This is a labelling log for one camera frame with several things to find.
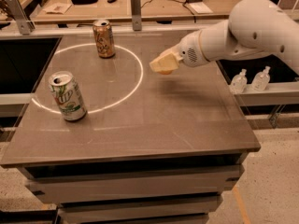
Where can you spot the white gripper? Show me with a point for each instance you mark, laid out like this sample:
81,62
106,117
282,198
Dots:
188,52

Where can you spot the orange fruit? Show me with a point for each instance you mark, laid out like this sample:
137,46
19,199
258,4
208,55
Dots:
165,72

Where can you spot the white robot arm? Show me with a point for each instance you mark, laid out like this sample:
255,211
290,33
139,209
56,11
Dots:
254,29

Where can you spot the brown gold soda can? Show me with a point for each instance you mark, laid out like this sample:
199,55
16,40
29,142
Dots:
104,40

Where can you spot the white green 7up can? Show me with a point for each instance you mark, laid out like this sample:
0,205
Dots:
66,93

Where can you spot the white paper sheet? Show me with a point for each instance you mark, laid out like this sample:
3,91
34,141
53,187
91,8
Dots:
200,8

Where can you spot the wooden workbench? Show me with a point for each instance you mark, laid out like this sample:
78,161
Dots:
121,10

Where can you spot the clear sanitizer bottle left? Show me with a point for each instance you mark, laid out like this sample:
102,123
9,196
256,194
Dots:
239,82

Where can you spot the clear sanitizer bottle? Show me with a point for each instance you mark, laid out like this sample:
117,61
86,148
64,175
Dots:
261,80
239,82

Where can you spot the clear sanitizer bottle right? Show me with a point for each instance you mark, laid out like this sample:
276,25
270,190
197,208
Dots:
261,80

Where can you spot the black object on bench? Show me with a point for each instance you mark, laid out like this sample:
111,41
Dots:
83,2

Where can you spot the brown paper packet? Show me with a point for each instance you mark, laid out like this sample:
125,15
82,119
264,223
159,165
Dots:
57,8

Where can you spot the grey drawer cabinet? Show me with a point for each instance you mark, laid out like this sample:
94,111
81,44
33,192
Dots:
159,191

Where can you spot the middle metal bracket post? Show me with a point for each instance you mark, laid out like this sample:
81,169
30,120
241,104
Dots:
136,14

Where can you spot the metal bracket post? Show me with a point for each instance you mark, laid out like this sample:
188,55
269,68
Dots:
24,24
136,14

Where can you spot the left metal bracket post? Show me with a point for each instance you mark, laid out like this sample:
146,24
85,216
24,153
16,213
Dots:
24,24

